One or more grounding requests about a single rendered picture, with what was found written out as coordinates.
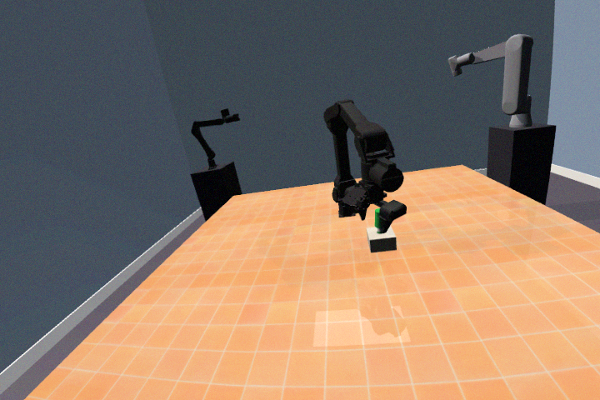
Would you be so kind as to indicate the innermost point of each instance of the green marker cap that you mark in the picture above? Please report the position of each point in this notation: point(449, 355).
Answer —
point(378, 221)

